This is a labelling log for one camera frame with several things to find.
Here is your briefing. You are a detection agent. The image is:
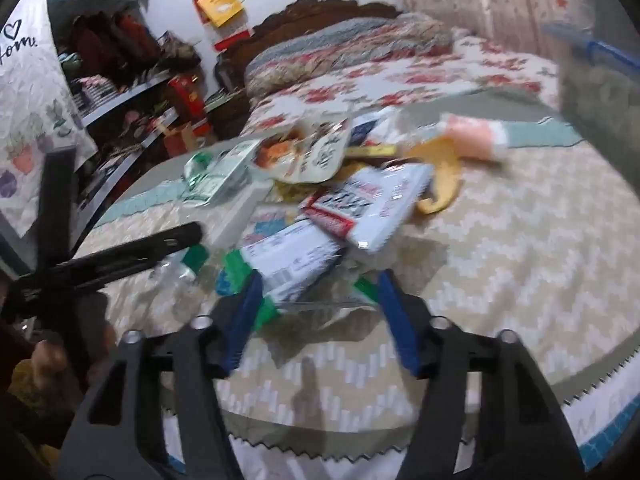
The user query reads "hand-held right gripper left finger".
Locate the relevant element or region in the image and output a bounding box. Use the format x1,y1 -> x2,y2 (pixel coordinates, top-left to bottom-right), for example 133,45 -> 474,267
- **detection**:
52,270 -> 266,480

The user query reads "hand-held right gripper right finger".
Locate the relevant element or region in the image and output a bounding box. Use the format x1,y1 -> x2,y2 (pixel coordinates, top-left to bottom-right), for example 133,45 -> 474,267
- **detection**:
377,269 -> 586,480

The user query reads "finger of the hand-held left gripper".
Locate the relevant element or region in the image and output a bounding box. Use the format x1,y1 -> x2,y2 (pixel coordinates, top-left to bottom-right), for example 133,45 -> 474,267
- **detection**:
37,147 -> 78,273
10,222 -> 203,307

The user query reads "green clear plastic wrapper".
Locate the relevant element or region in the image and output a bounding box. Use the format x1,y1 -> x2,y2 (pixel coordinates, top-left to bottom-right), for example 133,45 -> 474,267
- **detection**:
215,249 -> 382,333

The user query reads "white barcode snack packet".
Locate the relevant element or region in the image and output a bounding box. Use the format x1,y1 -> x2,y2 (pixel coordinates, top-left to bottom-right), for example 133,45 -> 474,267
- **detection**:
239,220 -> 352,307

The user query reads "person's left hand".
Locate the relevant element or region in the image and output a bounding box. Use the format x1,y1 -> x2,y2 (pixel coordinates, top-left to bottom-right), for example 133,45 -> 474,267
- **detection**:
31,340 -> 71,382

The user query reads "clear bottle with green cap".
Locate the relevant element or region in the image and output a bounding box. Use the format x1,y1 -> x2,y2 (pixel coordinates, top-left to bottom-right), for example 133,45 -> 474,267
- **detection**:
149,245 -> 212,312

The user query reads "white plant printed cloth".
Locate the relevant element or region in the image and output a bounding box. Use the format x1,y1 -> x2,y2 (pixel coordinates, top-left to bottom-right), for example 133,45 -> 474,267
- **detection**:
0,0 -> 99,239

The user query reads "long white box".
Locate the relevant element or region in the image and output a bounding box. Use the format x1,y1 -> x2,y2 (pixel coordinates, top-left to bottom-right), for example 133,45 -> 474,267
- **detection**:
200,180 -> 275,252

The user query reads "crushed green can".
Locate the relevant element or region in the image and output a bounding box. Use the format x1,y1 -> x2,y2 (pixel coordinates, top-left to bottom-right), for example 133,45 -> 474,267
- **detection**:
182,140 -> 261,206

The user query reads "white packet with red label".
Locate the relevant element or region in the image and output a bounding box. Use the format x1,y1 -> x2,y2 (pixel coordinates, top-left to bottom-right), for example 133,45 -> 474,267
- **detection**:
299,162 -> 435,252

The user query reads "grey shelf unit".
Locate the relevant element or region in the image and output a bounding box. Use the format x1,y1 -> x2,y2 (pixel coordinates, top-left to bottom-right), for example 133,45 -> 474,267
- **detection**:
47,0 -> 202,242

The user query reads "beige chevron blanket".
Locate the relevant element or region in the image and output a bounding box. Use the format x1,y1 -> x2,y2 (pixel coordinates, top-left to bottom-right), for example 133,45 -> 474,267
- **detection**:
75,85 -> 640,467

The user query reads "yellow fruit peel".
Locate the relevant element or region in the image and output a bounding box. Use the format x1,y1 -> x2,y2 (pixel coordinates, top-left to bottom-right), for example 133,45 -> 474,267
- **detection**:
414,136 -> 464,214

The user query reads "dark bedside table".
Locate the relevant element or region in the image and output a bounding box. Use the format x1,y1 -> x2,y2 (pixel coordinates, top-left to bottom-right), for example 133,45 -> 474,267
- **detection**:
206,87 -> 257,142

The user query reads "clear plastic snack wrapper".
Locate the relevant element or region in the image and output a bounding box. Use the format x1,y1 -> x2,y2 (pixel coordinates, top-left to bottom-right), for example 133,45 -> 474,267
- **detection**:
250,117 -> 352,184

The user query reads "pink cup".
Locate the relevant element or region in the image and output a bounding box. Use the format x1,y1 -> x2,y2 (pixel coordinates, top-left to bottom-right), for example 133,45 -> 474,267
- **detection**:
439,111 -> 512,164

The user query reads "floral bedsheet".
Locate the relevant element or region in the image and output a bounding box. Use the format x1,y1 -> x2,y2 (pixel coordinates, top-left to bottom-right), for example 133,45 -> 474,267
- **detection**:
240,35 -> 562,137

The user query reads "patchwork floral quilt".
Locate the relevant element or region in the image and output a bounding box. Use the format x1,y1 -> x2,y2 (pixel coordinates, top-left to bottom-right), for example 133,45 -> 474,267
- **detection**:
244,12 -> 457,102

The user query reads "dark wooden headboard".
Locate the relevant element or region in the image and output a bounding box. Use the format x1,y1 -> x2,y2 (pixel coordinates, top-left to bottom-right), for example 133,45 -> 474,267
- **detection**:
219,0 -> 407,92

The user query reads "clear container with blue latch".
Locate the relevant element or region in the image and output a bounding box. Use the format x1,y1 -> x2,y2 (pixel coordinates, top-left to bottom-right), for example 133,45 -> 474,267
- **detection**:
541,20 -> 640,127

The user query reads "red white wall calendar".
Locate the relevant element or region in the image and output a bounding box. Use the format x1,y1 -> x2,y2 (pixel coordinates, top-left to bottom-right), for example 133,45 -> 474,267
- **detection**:
212,22 -> 254,54

